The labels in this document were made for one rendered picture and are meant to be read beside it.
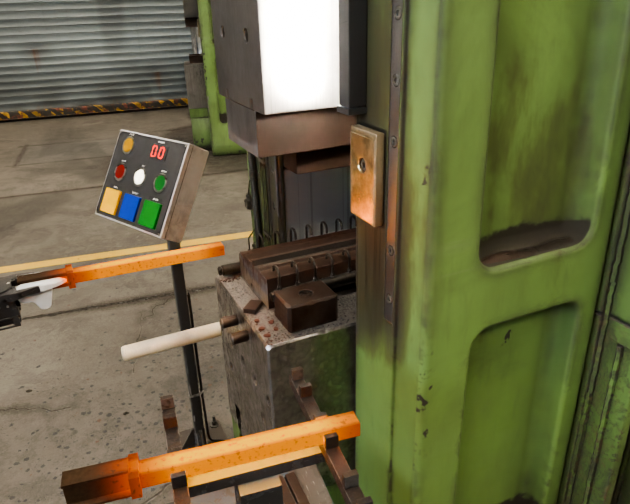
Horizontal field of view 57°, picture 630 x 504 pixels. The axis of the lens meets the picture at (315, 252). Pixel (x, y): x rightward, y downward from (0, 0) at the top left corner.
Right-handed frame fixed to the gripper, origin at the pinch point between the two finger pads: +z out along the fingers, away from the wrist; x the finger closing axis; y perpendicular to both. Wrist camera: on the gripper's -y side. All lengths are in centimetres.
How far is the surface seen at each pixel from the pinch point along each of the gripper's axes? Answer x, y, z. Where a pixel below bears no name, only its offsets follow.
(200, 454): 56, 4, 14
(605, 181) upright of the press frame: 47, -16, 95
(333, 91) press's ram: 11, -32, 57
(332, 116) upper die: 7, -26, 59
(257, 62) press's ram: 10, -38, 43
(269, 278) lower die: 7.1, 8.4, 42.3
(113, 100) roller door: -799, 104, 97
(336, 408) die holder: 22, 38, 51
